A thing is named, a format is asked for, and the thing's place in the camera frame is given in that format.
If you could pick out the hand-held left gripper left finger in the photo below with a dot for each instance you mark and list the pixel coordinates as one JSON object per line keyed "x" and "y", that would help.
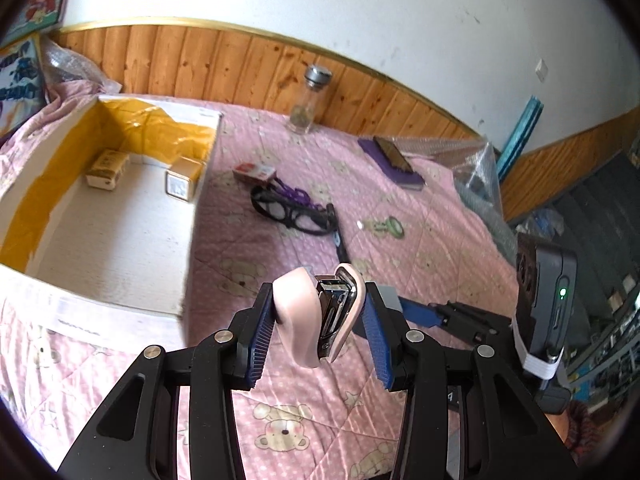
{"x": 262, "y": 345}

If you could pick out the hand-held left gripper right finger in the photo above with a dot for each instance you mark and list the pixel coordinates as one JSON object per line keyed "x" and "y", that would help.
{"x": 375, "y": 342}

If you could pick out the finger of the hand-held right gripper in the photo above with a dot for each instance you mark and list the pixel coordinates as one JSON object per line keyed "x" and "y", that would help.
{"x": 422, "y": 312}

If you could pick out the pink stapler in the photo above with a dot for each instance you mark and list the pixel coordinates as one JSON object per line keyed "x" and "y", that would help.
{"x": 300, "y": 310}

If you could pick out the green tape roll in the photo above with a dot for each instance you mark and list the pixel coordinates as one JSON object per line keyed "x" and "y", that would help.
{"x": 397, "y": 232}

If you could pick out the black pen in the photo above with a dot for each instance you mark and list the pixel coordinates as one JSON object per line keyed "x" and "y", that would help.
{"x": 340, "y": 235}

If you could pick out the black eyeglasses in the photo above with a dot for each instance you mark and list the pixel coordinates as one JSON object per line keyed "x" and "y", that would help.
{"x": 280, "y": 210}

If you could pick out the white cardboard box yellow tape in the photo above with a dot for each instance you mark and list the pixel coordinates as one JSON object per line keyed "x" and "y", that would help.
{"x": 115, "y": 240}

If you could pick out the person's right forearm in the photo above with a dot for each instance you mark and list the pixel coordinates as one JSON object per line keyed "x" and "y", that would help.
{"x": 572, "y": 430}

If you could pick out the pink printed blanket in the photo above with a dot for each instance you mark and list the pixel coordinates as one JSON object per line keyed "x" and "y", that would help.
{"x": 425, "y": 270}

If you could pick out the small white capped trinket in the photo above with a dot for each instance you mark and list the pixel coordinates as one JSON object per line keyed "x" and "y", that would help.
{"x": 361, "y": 225}

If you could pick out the clear plastic bag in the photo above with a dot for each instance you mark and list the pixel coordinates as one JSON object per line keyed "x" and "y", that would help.
{"x": 485, "y": 185}
{"x": 75, "y": 67}

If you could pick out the purple notebook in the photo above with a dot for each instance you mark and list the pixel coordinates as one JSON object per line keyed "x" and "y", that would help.
{"x": 400, "y": 177}

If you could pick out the black smartphone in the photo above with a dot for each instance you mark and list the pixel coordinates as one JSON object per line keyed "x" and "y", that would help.
{"x": 392, "y": 154}

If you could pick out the blue sticks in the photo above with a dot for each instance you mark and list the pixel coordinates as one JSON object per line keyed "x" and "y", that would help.
{"x": 520, "y": 135}

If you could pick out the small red packet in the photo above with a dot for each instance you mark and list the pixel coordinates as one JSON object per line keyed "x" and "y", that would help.
{"x": 254, "y": 171}

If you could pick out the small gold brown carton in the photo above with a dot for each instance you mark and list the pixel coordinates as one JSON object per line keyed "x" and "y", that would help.
{"x": 182, "y": 182}

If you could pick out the glass bottle metal lid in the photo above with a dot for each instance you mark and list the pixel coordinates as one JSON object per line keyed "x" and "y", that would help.
{"x": 306, "y": 110}

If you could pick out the small yellow carton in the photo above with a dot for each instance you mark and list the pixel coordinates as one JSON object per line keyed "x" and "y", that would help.
{"x": 106, "y": 170}

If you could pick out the white wall switch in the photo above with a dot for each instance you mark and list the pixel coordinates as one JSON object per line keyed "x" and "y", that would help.
{"x": 541, "y": 68}

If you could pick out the blue robot wall poster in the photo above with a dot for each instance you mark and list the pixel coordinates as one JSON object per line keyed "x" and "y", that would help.
{"x": 20, "y": 85}

